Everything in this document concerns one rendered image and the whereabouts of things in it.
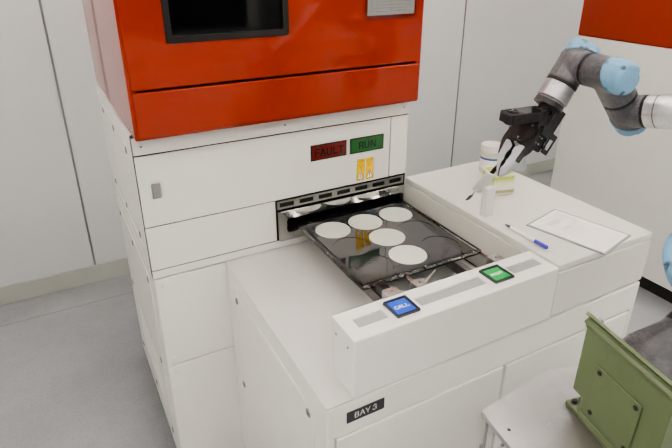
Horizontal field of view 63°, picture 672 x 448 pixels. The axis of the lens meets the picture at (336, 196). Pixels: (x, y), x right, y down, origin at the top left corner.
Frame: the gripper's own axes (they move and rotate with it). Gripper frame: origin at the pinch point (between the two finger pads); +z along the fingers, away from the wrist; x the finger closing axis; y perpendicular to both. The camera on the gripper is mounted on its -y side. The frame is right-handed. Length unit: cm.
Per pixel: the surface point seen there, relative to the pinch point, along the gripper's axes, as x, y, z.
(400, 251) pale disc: 12.7, -1.9, 30.9
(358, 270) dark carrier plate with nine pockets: 9.3, -14.0, 38.8
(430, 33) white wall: 198, 99, -62
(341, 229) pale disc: 30.8, -8.9, 35.9
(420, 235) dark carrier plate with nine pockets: 18.0, 6.5, 25.7
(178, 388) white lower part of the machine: 39, -25, 103
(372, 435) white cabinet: -22, -14, 62
